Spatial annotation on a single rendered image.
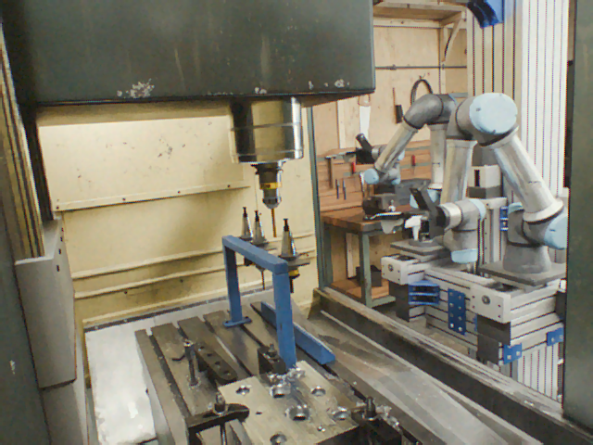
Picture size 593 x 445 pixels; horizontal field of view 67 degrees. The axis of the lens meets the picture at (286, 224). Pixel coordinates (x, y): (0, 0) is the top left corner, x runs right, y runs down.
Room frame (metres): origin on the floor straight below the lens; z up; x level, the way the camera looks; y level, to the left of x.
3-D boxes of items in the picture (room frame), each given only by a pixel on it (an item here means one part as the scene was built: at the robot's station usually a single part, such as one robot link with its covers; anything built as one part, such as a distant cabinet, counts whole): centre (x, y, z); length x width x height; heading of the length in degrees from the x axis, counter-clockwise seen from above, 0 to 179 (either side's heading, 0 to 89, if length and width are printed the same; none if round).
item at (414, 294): (1.79, -0.55, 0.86); 0.09 x 0.09 x 0.09; 25
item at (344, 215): (4.06, -1.42, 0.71); 2.21 x 0.95 x 1.43; 115
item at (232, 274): (1.55, 0.21, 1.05); 0.10 x 0.05 x 0.30; 115
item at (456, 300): (1.68, -0.65, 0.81); 0.09 x 0.01 x 0.18; 25
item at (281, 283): (1.15, 0.03, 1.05); 0.10 x 0.05 x 0.30; 115
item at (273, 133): (0.97, 0.03, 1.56); 0.16 x 0.16 x 0.12
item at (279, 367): (1.05, 0.06, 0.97); 0.13 x 0.03 x 0.15; 25
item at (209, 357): (1.16, 0.23, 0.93); 0.26 x 0.05 x 0.06; 30
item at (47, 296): (0.79, 0.43, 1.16); 0.48 x 0.05 x 0.51; 25
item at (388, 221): (1.29, -0.29, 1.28); 0.09 x 0.03 x 0.06; 79
